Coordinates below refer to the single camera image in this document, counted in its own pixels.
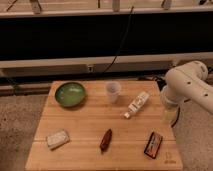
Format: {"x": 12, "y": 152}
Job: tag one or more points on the white plastic bottle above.
{"x": 136, "y": 104}

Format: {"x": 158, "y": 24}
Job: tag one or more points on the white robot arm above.
{"x": 186, "y": 81}

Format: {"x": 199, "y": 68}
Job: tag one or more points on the white sponge block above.
{"x": 57, "y": 139}

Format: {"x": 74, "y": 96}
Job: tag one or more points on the green ceramic bowl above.
{"x": 70, "y": 94}

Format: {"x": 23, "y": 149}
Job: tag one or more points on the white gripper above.
{"x": 169, "y": 115}

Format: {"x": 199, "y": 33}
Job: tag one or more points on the wooden board table top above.
{"x": 87, "y": 124}

